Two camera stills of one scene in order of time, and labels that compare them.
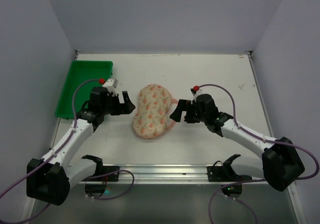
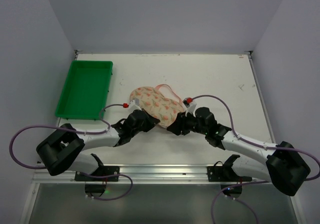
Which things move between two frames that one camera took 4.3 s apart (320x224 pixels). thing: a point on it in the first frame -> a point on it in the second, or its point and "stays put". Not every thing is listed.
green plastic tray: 81,71 stays put
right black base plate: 224,174 stays put
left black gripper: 116,104 -> 146,117
